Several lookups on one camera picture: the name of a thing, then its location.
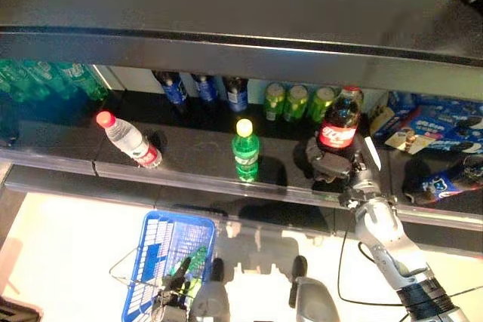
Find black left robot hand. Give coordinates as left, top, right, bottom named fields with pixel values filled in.
left=152, top=256, right=194, bottom=317

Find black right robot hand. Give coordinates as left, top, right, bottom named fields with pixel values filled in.
left=304, top=135, right=369, bottom=189

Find Coca-Cola bottle red label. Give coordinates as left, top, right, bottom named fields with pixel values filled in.
left=318, top=85, right=366, bottom=157

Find blue plastic shopping basket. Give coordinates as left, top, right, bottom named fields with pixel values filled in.
left=108, top=210, right=218, bottom=322

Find clear water bottle red cap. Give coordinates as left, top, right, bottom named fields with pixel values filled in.
left=95, top=109, right=164, bottom=170

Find black ribbed object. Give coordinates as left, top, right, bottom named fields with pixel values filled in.
left=0, top=295, right=42, bottom=322

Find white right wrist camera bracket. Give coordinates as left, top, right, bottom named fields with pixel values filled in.
left=362, top=134, right=382, bottom=172

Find thin black cable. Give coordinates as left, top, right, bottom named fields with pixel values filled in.
left=336, top=228, right=483, bottom=308

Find clear plastic price rail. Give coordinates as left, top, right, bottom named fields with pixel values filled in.
left=390, top=201, right=483, bottom=223
left=0, top=147, right=96, bottom=178
left=93, top=161, right=392, bottom=208

